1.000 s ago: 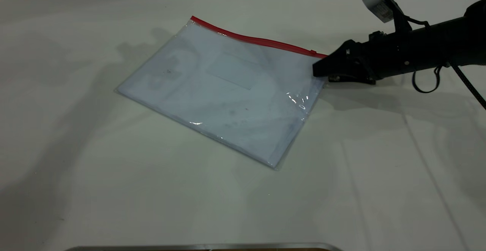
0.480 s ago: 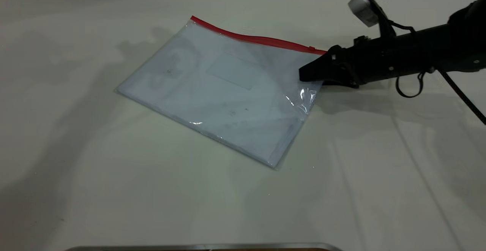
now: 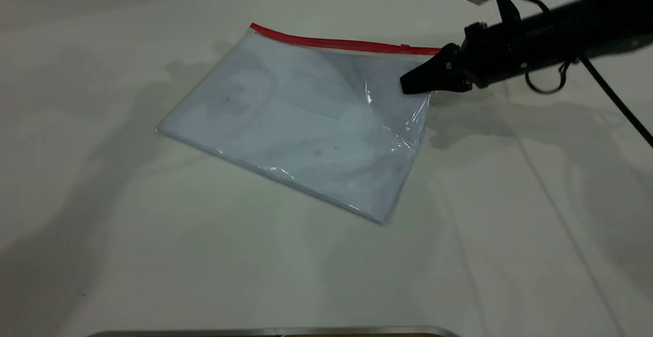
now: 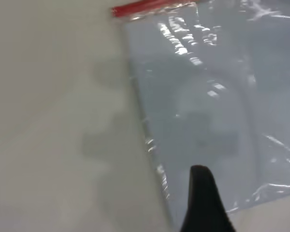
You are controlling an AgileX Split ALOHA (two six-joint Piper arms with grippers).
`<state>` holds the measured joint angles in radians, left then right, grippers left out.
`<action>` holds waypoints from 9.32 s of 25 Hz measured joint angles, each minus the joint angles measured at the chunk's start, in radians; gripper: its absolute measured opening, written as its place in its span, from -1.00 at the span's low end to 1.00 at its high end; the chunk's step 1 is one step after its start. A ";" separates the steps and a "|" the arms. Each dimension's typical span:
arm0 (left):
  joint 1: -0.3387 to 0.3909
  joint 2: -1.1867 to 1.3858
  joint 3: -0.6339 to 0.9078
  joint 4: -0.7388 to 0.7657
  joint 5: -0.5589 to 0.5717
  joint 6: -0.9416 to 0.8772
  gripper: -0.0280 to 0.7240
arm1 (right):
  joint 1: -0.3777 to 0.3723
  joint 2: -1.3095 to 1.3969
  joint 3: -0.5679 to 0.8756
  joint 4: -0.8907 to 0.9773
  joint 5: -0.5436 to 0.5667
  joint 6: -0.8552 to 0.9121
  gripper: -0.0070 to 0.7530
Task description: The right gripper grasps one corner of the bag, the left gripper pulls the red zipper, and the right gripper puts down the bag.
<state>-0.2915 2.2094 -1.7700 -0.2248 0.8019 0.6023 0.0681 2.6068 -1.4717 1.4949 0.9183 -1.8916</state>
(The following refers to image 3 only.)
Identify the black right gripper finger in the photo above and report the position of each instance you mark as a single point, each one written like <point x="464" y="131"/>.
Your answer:
<point x="433" y="67"/>
<point x="444" y="84"/>

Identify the silver metal bar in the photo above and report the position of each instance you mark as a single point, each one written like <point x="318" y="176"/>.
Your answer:
<point x="275" y="333"/>

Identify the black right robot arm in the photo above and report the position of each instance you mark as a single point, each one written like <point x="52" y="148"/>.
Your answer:
<point x="602" y="16"/>

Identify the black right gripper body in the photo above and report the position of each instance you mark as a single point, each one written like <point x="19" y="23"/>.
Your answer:
<point x="492" y="54"/>

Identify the clear plastic red-zipper bag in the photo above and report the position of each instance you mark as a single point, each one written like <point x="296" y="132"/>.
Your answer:
<point x="285" y="107"/>

